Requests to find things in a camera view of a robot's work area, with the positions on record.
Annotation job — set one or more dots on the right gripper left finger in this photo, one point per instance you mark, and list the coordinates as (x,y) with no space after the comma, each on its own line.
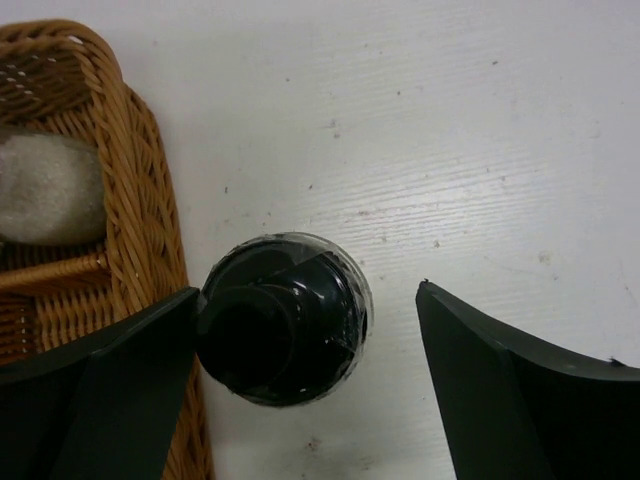
(104,406)

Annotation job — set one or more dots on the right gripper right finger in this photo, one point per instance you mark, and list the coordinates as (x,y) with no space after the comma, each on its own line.
(514,406)

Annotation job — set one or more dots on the black cap spice bottle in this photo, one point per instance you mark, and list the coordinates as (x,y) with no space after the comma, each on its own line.
(283,319)

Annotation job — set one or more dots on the grey lid grinder bottle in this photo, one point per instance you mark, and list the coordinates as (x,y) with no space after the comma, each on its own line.
(52,191)

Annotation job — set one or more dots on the brown wicker divided tray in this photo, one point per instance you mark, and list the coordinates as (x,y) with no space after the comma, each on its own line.
(59,76)

